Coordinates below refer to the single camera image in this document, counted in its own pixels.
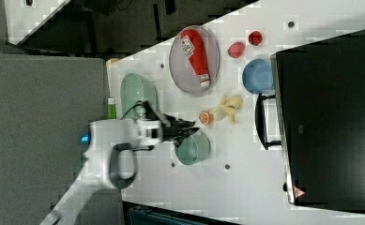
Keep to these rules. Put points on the plush orange slice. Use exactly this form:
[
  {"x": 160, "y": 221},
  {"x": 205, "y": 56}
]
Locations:
[{"x": 206, "y": 118}]

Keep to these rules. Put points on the green bottle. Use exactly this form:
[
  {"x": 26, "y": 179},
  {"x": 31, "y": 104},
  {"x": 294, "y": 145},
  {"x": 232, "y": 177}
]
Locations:
[{"x": 111, "y": 108}]

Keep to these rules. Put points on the green perforated colander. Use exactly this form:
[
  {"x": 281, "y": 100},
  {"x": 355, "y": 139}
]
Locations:
[{"x": 134, "y": 88}]

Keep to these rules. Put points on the pink plush strawberry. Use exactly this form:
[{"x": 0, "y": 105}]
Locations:
[{"x": 236, "y": 49}]

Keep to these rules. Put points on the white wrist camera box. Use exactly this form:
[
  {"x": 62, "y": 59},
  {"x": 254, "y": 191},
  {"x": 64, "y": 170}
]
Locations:
[{"x": 150, "y": 132}]

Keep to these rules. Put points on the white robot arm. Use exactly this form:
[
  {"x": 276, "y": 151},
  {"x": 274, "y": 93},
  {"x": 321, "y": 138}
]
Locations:
[{"x": 107, "y": 140}]

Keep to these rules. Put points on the red plush strawberry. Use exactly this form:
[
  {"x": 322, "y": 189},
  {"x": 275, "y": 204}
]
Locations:
[{"x": 255, "y": 38}]

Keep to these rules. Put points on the blue cup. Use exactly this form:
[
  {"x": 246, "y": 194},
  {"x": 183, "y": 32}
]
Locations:
[{"x": 257, "y": 77}]

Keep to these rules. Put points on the yellow plush banana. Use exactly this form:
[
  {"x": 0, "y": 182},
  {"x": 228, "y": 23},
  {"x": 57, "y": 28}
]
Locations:
[{"x": 227, "y": 108}]

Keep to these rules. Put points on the black toaster oven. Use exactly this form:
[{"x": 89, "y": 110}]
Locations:
[{"x": 320, "y": 98}]

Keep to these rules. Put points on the blue metal frame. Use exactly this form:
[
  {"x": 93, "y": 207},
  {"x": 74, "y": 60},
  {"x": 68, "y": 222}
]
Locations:
[{"x": 146, "y": 216}]

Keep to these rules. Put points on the red plush ketchup bottle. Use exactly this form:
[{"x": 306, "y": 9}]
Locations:
[{"x": 194, "y": 49}]

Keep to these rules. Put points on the green mug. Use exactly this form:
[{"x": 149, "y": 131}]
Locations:
[{"x": 194, "y": 149}]

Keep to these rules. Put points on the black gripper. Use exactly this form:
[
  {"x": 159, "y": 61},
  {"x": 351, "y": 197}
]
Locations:
[{"x": 172, "y": 128}]

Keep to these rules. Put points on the pink round plate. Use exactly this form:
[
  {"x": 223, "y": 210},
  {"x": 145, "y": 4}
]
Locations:
[{"x": 182, "y": 72}]

